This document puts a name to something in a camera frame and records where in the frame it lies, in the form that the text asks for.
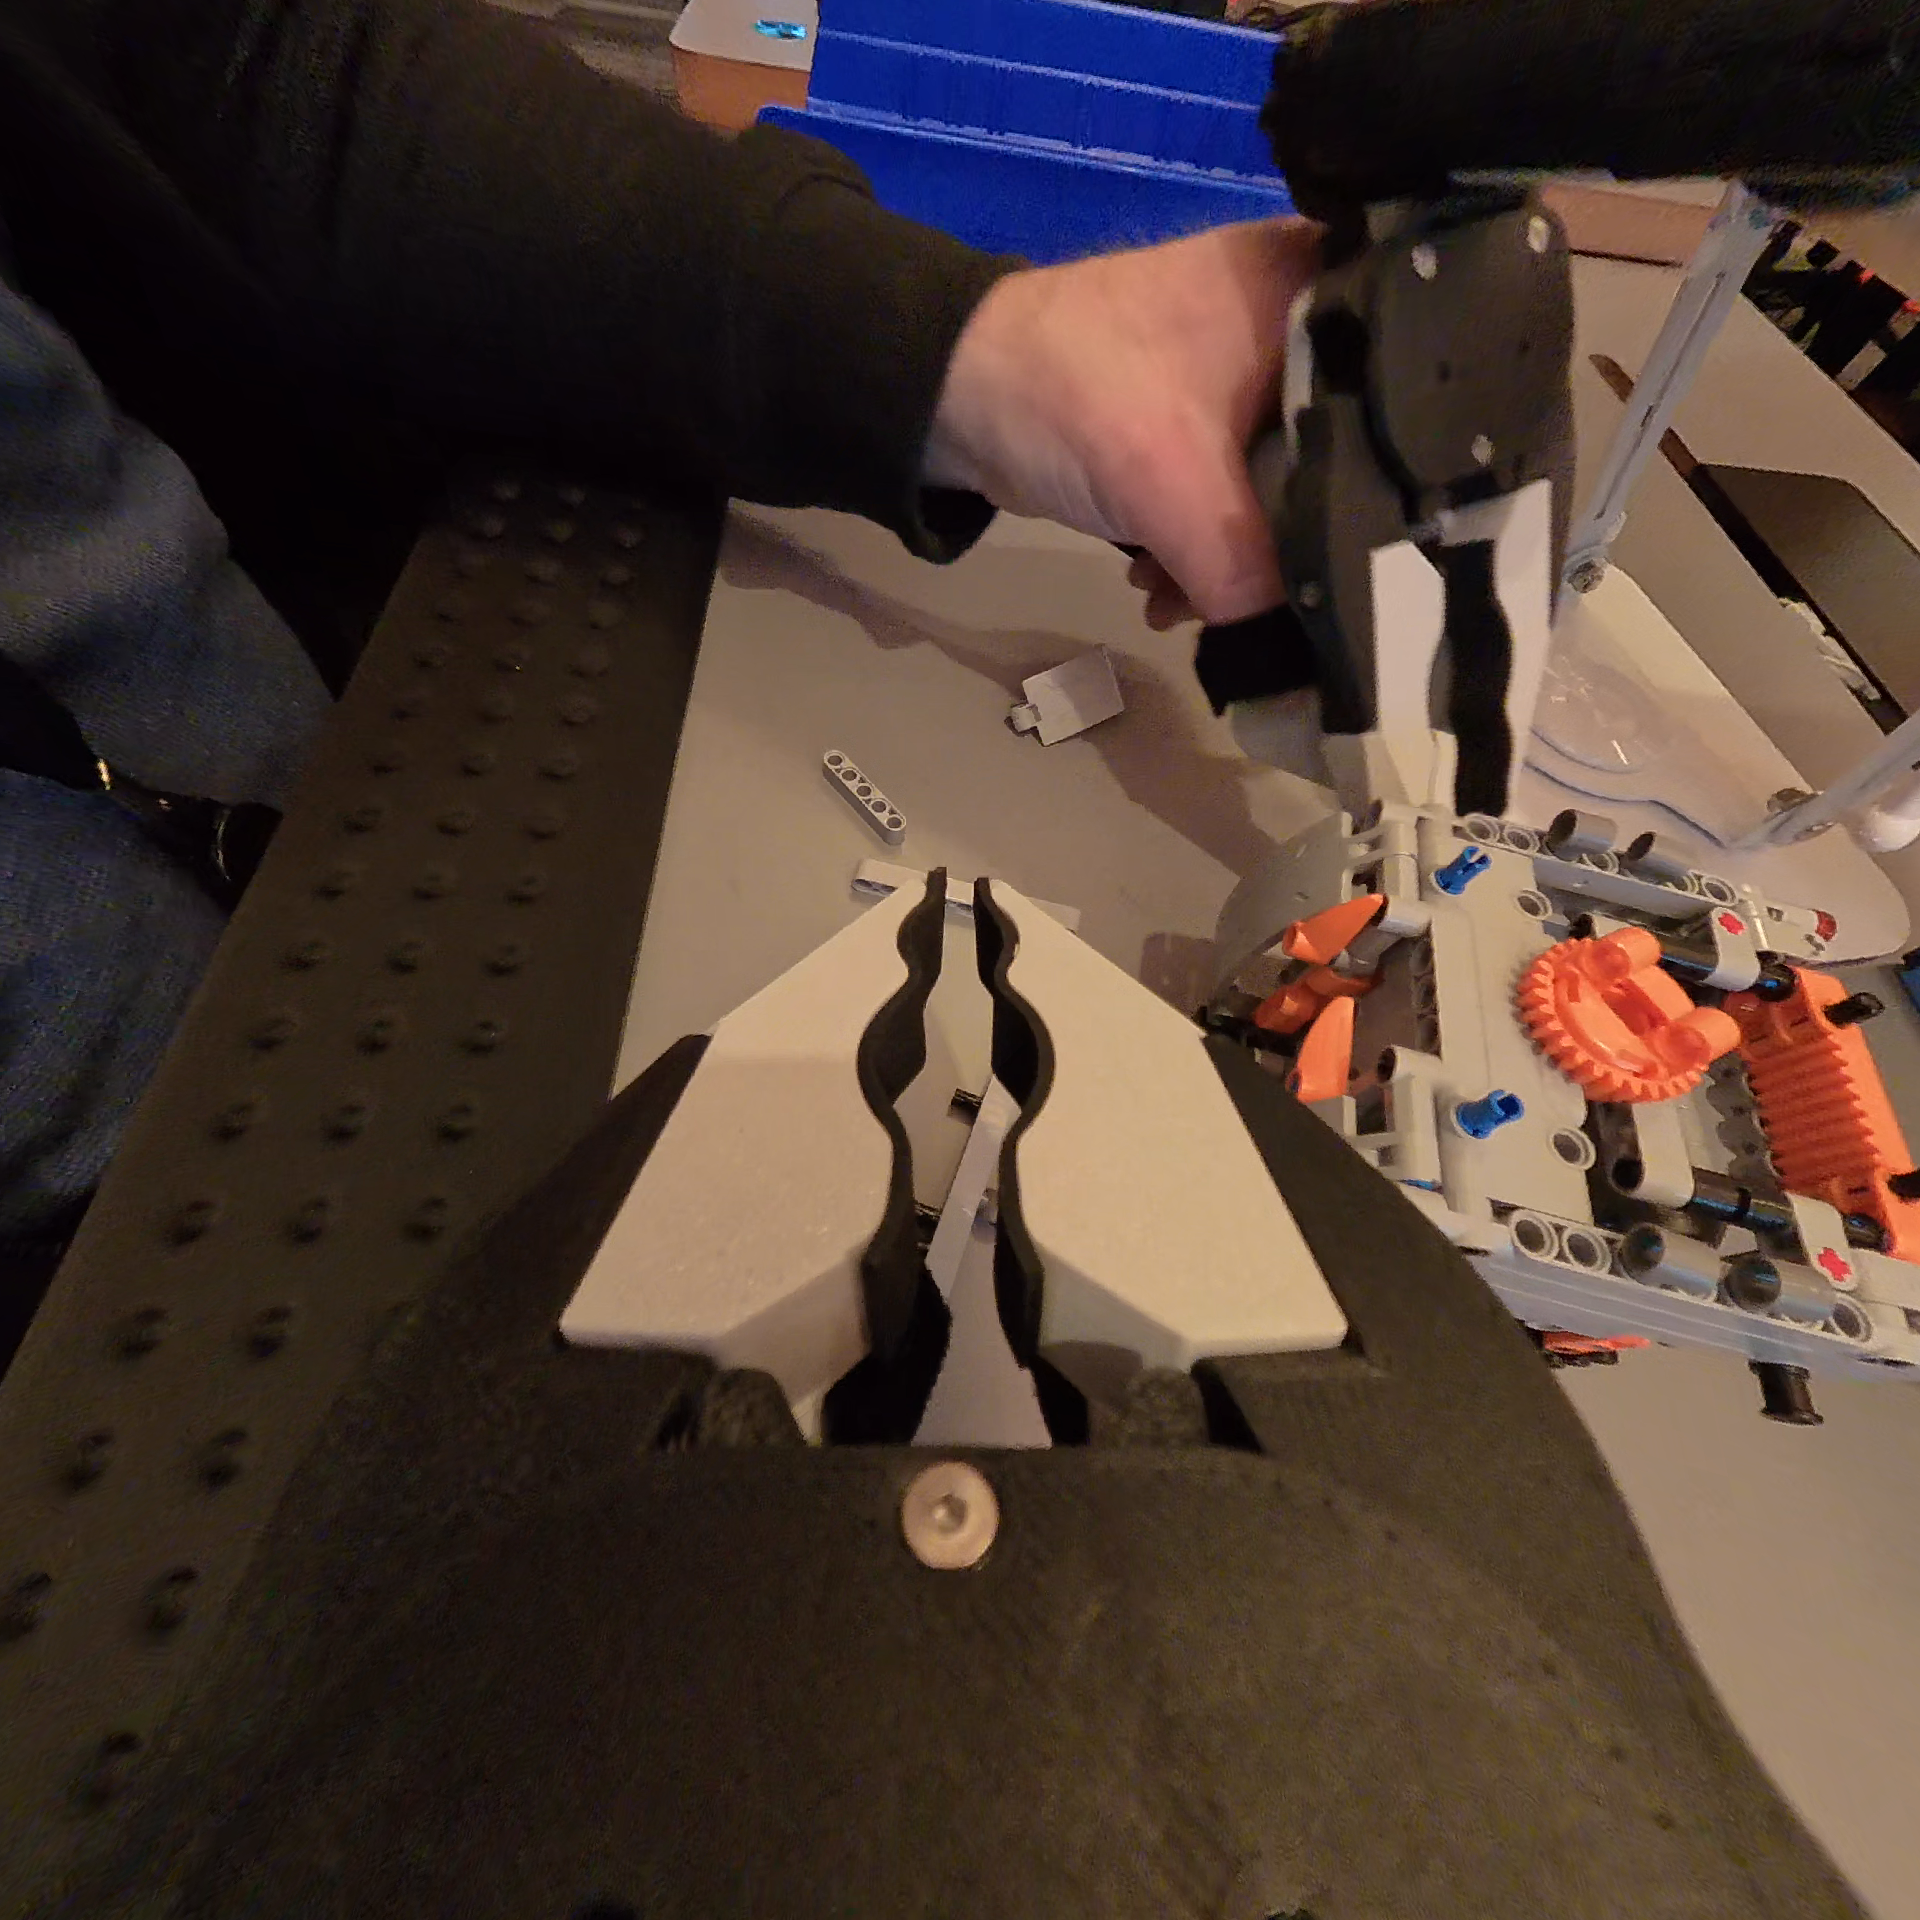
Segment black perforated mat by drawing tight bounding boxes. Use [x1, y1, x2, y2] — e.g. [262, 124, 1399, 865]
[0, 477, 728, 1920]

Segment blue tagged parts bin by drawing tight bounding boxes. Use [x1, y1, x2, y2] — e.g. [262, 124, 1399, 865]
[753, 0, 1297, 269]

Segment black shoulder strap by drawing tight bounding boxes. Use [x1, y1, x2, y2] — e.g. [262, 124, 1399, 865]
[0, 660, 284, 909]

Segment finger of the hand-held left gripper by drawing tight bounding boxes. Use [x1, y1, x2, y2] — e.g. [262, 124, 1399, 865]
[1438, 477, 1556, 822]
[1322, 535, 1455, 822]

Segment short grey beam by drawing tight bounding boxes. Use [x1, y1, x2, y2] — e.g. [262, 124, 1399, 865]
[817, 742, 911, 847]

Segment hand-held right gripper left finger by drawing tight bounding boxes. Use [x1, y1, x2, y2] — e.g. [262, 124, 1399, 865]
[557, 863, 953, 1449]

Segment grey orange toy model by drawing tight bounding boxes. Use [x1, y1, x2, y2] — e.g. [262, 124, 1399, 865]
[1197, 800, 1920, 1425]

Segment small grey curved panel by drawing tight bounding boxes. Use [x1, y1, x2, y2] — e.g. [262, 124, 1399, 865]
[1005, 641, 1128, 750]

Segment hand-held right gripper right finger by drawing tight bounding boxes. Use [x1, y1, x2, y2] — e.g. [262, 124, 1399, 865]
[970, 872, 1356, 1449]

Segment person's left hand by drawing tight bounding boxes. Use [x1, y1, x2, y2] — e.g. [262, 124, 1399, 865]
[921, 214, 1334, 632]

